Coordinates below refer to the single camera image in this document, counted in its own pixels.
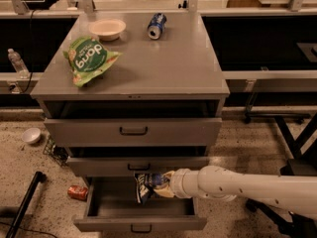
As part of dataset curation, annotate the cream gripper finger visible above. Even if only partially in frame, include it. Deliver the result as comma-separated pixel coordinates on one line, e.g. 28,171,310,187
153,171,174,198

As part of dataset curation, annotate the blue chip bag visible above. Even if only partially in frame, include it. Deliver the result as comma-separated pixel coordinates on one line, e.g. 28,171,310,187
135,174,169,204

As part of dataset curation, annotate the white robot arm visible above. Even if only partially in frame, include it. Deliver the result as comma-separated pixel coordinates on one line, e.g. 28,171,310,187
154,166,317,219

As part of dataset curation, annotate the grey middle drawer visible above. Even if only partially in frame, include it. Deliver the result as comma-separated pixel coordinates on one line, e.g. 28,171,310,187
67,157,209,178

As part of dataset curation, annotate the grey drawer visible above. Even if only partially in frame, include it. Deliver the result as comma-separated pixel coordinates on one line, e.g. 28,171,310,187
67,157,209,178
45,118,222,147
73,177,207,233

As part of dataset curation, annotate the grey top drawer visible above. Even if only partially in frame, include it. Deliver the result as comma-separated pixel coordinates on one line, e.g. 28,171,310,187
45,118,222,147

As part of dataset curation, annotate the grey bottom drawer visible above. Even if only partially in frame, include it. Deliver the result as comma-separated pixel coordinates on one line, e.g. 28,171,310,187
73,177,207,233

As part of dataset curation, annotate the grey metal drawer cabinet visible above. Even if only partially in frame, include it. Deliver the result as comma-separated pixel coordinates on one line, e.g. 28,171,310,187
30,11,231,186

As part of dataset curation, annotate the green chip bag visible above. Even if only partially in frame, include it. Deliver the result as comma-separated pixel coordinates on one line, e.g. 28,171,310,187
63,36,121,87

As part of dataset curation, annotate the orange crushed can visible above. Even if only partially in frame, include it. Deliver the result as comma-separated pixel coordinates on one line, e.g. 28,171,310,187
67,185,88,201

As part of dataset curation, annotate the black stand leg left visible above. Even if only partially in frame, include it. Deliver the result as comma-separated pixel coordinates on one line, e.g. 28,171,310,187
5,172,47,238

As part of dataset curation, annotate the white bowl on floor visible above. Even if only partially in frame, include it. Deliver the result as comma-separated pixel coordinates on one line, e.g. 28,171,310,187
22,128,42,144

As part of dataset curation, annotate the blue soda can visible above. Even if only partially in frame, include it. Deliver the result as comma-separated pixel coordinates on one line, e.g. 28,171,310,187
147,13,166,40

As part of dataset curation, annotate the beige bowl on cabinet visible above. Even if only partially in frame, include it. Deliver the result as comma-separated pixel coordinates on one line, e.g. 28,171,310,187
89,19,126,41

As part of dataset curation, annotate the clear plastic water bottle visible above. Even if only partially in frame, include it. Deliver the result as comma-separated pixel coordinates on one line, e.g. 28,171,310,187
8,49,30,79

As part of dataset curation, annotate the small wire basket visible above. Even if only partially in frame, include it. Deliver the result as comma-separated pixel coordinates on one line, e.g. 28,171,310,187
43,136,68,167

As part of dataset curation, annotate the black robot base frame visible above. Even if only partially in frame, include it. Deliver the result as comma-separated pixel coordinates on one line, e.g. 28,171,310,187
244,91,317,238

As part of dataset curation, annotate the black cable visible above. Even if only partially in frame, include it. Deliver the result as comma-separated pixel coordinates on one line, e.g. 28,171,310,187
22,9,38,94

